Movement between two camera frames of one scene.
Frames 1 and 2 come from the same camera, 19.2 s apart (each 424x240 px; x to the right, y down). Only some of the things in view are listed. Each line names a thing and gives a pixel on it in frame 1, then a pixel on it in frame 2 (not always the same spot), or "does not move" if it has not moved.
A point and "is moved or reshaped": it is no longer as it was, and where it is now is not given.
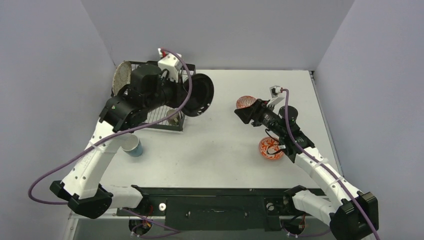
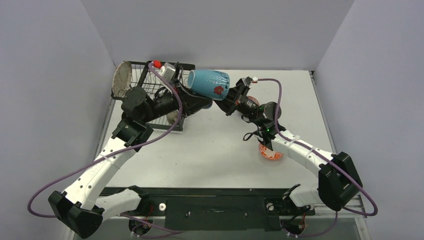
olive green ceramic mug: [174, 120] does not move
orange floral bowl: [269, 148] does not move
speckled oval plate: [122, 77] does not move
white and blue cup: [131, 145] is moved or reshaped
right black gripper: [253, 110] -> [234, 100]
